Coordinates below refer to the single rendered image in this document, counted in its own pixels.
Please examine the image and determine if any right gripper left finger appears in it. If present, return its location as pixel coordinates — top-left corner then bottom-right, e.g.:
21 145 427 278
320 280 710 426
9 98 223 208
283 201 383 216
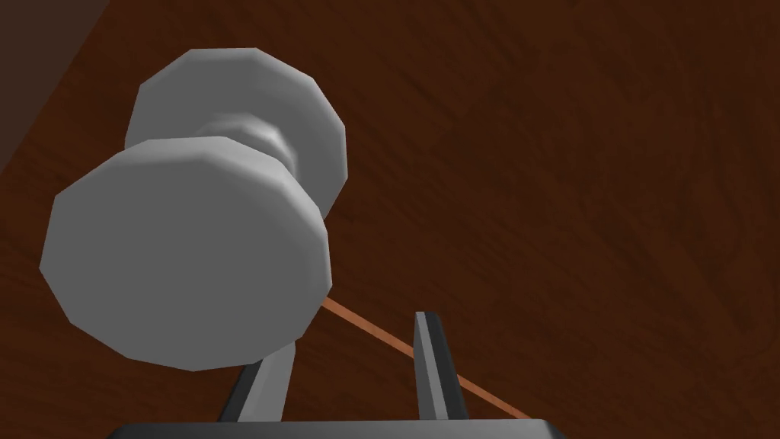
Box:
217 341 298 423

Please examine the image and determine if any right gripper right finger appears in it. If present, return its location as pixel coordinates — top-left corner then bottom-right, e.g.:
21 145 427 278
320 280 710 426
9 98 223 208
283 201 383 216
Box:
414 310 470 421

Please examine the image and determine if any grey round door knob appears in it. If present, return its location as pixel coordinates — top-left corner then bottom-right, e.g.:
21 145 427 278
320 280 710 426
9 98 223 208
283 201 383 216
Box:
39 47 349 373

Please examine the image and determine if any dark brown wooden door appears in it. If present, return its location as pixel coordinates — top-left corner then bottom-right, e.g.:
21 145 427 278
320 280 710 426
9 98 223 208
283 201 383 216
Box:
0 0 780 439

